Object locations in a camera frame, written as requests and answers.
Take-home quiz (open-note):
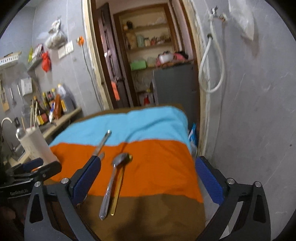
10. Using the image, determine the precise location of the steel knife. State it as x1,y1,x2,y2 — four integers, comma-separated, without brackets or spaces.
92,130,112,161

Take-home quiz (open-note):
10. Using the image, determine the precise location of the white wall basket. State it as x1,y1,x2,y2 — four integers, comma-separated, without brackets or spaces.
0,51,22,68

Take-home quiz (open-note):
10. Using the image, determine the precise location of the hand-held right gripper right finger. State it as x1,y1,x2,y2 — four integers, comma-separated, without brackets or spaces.
195,156,271,241

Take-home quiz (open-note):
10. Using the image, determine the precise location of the green box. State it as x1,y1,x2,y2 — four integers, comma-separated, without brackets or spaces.
130,60,148,71

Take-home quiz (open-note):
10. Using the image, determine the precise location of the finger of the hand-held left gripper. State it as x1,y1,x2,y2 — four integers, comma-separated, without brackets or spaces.
32,161,62,184
6,158,44,177

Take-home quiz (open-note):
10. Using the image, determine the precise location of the clear bag of dried goods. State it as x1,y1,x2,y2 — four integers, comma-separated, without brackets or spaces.
44,20,68,50

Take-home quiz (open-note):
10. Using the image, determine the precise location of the grey wall shelf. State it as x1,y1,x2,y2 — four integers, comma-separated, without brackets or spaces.
26,57,43,71

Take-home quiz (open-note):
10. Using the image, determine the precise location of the red white seasoning packet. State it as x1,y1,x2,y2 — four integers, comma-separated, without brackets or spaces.
33,44,44,60

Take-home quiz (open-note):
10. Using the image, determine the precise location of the small white hanging basket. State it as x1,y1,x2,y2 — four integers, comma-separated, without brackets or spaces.
21,77,33,95

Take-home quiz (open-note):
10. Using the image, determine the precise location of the wooden cutting board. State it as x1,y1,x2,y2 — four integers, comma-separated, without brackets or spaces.
0,80,10,113

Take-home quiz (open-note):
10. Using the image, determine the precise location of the striped colourful blanket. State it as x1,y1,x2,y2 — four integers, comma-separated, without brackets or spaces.
49,105,207,241

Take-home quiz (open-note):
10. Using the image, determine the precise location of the wooden shelf unit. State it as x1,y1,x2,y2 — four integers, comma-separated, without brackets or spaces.
113,4,184,71

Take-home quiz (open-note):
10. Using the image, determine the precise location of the orange red packet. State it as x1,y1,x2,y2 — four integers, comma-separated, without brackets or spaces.
54,95,63,119

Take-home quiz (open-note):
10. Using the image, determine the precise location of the wooden door frame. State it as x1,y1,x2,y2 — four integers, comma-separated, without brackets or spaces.
81,0,212,158

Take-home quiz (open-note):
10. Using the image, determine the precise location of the beige kitchen counter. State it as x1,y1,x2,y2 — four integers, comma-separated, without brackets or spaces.
40,107,83,141

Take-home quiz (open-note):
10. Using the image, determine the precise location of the wall tap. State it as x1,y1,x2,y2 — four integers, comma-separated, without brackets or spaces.
208,6,228,23

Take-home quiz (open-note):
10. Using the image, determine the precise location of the cooking oil jug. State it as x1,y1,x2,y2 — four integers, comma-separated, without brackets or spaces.
57,83,77,111

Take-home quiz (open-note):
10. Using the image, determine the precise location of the white plastic utensil caddy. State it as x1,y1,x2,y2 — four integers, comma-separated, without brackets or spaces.
18,126,59,168

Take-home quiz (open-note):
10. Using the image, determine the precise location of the white hose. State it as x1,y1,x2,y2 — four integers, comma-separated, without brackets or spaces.
198,14,225,94

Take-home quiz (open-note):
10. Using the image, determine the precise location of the grey washing machine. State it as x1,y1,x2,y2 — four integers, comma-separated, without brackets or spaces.
151,63,200,110

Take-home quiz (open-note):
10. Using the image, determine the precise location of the blue white plastic bag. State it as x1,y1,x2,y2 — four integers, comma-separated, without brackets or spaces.
188,123,198,151

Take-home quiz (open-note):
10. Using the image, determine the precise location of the red plastic bag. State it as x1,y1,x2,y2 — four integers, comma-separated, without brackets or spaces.
42,51,52,73

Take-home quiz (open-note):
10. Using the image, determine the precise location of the dark pump bottle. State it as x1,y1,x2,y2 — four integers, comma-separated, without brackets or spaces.
32,96,40,117

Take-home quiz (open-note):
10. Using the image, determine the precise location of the white cable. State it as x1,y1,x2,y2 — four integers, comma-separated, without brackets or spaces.
82,45,104,110

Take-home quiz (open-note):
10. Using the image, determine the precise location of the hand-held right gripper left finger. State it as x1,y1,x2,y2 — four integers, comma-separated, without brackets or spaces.
24,156,102,241

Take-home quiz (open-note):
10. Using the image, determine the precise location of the gold spoon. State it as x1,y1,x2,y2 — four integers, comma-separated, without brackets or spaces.
110,153,133,216

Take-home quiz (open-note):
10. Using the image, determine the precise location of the orange door tag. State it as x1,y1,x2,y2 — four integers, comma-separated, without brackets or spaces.
111,81,121,101

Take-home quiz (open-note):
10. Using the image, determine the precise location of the pink cloth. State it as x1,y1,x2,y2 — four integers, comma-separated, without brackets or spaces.
174,52,189,62

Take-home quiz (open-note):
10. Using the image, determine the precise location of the white pot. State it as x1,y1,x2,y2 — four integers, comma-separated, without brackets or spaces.
159,52,174,64

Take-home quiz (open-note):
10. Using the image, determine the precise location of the steel faucet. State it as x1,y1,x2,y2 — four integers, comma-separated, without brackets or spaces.
1,117,14,150

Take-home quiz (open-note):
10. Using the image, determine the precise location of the brown wooden door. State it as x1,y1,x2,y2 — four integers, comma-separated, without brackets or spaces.
91,2,135,110

